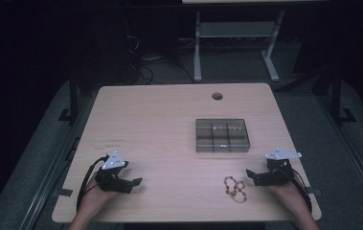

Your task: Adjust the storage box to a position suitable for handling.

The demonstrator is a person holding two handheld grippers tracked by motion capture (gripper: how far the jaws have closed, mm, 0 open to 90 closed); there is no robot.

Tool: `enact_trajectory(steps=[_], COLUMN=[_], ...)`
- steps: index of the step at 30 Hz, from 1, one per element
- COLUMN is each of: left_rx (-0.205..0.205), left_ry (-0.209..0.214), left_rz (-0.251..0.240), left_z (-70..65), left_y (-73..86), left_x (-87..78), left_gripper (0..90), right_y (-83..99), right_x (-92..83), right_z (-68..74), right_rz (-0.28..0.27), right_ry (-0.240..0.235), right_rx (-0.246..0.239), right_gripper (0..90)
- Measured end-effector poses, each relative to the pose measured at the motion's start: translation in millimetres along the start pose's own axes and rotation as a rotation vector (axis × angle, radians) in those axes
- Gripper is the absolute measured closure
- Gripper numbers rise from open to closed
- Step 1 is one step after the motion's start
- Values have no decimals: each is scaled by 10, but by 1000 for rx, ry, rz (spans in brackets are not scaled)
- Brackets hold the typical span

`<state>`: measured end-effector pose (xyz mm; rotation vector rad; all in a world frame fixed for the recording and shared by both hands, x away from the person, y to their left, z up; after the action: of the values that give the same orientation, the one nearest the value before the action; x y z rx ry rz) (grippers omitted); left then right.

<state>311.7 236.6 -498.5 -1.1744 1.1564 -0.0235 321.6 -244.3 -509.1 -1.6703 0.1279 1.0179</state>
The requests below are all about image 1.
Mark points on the metal floor rail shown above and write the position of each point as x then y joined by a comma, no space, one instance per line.
354,159
46,179

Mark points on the white metal stand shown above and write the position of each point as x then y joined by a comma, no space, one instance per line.
197,48

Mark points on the black metal post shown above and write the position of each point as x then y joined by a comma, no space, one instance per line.
73,96
336,96

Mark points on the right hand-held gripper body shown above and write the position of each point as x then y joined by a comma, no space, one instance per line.
278,174

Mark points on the person's right hand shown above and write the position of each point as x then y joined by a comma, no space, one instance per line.
292,199

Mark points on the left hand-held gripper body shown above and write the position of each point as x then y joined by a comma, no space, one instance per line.
113,161

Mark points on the black tape strip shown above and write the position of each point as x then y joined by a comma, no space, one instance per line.
63,192
316,191

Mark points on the person's left hand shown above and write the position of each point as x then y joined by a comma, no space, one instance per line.
94,201

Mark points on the clear plastic compartment box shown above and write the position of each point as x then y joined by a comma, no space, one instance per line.
222,135

